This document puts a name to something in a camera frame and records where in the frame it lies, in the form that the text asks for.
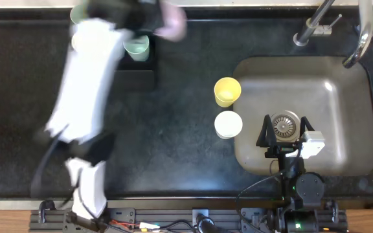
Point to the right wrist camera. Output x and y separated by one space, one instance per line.
311 144

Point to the yellow cup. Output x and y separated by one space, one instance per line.
74 42
227 92

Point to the steel tap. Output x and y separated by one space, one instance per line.
306 30

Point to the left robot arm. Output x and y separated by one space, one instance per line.
86 81

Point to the mounting rail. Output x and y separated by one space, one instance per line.
173 221

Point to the pink cup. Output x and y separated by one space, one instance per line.
173 24

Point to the white cup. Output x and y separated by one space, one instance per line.
228 124

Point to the green cup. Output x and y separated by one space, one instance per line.
137 48
76 13

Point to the steel sink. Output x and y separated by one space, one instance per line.
335 106

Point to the black tray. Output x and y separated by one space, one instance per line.
134 79

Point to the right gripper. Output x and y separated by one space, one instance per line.
272 151

